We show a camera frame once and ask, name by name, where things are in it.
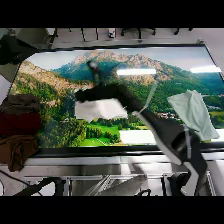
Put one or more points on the white T-shirt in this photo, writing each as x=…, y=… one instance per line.
x=100, y=109

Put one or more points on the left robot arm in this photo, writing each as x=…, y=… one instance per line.
x=43, y=186

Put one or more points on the pale green garment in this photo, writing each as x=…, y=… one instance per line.
x=193, y=115

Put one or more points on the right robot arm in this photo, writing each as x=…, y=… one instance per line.
x=160, y=130

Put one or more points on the dark red garment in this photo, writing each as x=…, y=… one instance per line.
x=20, y=124

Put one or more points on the dark brown garment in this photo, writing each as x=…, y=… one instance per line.
x=20, y=103

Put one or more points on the tan brown garment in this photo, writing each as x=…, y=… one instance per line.
x=18, y=150

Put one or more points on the silver frame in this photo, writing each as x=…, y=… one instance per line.
x=93, y=170

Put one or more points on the black garment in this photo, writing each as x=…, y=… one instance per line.
x=15, y=50

